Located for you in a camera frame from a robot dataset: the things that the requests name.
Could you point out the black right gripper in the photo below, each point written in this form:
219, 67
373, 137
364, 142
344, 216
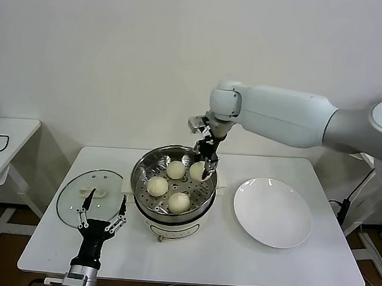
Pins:
211, 149

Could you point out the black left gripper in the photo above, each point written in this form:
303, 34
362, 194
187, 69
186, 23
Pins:
92, 240

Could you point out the white steamed baozi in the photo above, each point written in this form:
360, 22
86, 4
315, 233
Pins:
176, 170
195, 170
157, 186
179, 203

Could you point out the round glass pot lid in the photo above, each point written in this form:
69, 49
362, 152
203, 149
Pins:
71, 190

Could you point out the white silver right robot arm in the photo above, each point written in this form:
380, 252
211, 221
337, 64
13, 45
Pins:
276, 119

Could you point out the stainless steel steamer pot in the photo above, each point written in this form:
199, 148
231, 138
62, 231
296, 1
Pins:
144, 166

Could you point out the white round plate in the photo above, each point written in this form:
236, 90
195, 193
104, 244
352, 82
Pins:
271, 212

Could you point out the black power adapter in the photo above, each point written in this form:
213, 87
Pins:
344, 207

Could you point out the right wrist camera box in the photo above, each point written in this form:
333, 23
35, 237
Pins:
197, 122

